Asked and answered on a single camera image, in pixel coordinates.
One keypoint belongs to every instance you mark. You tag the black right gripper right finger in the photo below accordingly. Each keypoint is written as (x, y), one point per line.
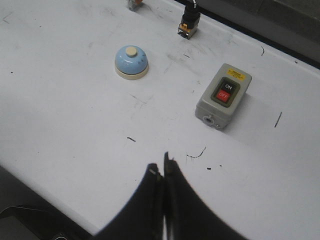
(187, 217)

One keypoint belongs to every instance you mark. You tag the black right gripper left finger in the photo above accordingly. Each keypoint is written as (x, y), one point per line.
(142, 217)

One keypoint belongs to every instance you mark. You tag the blue call bell cream base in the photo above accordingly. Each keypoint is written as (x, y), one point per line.
(131, 62)

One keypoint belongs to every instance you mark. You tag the black device at table edge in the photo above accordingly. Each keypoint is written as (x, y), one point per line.
(25, 215)

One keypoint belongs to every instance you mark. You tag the grey on off switch box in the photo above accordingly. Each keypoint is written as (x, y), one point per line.
(222, 97)

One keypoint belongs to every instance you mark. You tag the black selector switch yellow base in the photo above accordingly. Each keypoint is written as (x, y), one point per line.
(189, 20)

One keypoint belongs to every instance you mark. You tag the green push button switch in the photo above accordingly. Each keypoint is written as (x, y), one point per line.
(133, 4)

